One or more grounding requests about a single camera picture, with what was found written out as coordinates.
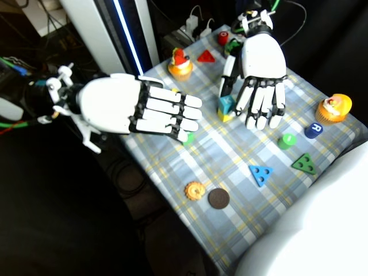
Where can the toy cupcake with strawberries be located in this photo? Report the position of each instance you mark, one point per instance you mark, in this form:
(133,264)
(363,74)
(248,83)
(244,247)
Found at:
(180,67)

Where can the plaid tablecloth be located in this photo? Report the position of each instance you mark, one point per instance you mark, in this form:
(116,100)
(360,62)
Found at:
(201,164)

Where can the yellow butter cookie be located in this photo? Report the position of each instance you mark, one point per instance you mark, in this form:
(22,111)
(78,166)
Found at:
(195,190)

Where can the blue triangle block with holes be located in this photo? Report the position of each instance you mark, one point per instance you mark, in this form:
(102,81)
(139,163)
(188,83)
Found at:
(260,174)

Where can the toy cupcake with yellow topping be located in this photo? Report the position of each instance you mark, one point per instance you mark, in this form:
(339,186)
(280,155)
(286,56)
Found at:
(333,110)

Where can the green triangle block with holes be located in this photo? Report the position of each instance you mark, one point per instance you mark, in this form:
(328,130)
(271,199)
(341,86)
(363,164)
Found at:
(304,165)

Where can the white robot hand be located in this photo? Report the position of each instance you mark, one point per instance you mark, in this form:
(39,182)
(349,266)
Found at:
(109,100)
(261,57)

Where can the blue cylinder letter R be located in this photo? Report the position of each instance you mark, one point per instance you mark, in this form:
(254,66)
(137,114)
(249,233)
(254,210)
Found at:
(314,130)

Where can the yellow cube block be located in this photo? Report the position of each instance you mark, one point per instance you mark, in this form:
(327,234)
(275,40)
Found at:
(224,116)

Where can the green cylinder block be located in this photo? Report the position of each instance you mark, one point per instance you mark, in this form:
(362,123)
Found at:
(287,141)

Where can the power strip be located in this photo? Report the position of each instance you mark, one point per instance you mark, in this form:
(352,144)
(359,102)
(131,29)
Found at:
(184,30)

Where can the brown sandwich cookie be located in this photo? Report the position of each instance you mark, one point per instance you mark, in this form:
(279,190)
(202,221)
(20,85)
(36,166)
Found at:
(219,198)

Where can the teal letter K block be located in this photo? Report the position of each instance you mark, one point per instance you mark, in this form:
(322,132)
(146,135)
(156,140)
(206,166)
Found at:
(227,103)

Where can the white charger adapter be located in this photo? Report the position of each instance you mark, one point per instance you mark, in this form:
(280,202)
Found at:
(207,28)
(192,23)

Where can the red cylinder block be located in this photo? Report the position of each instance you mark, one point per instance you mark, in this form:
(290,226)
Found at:
(223,38)

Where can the red triangle block with holes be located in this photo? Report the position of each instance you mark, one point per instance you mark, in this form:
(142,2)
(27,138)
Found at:
(206,57)

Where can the white box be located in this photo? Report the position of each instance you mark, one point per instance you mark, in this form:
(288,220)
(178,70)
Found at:
(43,17)

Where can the white column with blue strip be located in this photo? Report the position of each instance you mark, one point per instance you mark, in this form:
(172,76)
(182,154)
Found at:
(95,31)

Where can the green cube block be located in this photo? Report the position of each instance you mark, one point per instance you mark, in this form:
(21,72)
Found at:
(189,139)

